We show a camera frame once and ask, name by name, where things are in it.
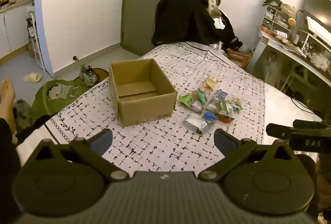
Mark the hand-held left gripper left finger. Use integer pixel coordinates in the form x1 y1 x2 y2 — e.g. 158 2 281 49
23 128 129 183

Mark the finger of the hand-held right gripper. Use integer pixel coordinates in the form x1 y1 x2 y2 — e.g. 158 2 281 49
266 123 294 140
293 119 331 130

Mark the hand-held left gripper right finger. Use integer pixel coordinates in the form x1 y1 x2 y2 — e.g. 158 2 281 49
198 128 304 183

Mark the red snack packet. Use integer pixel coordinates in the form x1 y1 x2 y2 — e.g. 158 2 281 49
217 113 235 123

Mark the blue snack packet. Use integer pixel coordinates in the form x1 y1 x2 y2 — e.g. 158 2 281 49
203 110 218 124

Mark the silver snack packet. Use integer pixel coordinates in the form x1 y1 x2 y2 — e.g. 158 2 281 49
183 113 209 135

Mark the green striped snack packet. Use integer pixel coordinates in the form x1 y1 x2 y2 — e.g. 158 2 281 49
219 99 244 114

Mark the cardboard box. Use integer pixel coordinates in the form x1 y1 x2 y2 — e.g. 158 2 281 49
109 59 178 127

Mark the green purple snack packet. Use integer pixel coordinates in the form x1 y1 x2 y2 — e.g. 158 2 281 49
179 88 208 112

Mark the yellow cake packet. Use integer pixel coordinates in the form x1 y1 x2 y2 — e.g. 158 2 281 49
202 75 218 91

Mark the white bed sheet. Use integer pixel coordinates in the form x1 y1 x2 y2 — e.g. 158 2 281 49
262 82 323 147

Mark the printed bed cover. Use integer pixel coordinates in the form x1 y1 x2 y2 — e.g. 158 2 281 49
44 42 267 173

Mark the green cartoon rug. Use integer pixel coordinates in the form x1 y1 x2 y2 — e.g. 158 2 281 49
29 79 89 124

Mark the brown floor mat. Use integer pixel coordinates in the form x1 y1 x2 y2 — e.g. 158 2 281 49
92 68 110 85

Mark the black cloth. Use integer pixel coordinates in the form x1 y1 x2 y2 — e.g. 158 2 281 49
16 115 54 142

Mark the grey sneaker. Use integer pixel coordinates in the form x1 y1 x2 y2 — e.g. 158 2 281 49
79 65 98 86

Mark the orange basket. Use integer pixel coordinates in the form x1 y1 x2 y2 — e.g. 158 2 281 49
227 48 253 69

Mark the grey fluffy slipper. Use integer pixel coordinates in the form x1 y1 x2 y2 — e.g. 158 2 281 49
13 99 33 122

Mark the white desk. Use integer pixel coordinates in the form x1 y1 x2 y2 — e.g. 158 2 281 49
252 29 331 86

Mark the beige slipper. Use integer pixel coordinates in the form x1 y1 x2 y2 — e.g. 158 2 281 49
23 73 42 83

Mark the white keyboard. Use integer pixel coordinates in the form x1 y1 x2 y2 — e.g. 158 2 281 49
306 16 331 47

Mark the person's black clothing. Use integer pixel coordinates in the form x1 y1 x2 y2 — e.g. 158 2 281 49
0 118 23 217

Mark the person's bare foot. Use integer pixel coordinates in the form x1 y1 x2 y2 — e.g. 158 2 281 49
0 79 17 138

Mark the black garment with white patch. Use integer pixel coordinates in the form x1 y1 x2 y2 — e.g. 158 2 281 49
213 15 243 49

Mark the clear drawer organizer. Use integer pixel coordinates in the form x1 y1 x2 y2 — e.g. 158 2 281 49
261 4 293 34

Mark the woven basket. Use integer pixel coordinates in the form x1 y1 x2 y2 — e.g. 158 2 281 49
281 4 297 17

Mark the white shelf rack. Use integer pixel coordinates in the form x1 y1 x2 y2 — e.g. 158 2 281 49
26 6 45 70

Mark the computer monitor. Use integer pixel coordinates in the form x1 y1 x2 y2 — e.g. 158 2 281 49
302 0 331 26

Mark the dark bottle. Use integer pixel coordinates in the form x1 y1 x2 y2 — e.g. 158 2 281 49
26 18 36 39

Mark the black coat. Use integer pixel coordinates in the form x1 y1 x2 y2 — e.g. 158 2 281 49
151 0 216 47

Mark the grey door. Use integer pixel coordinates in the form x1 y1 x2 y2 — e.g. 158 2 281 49
121 0 198 57

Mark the white kitchen cabinet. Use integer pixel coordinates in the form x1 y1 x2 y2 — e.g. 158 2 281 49
0 0 35 65

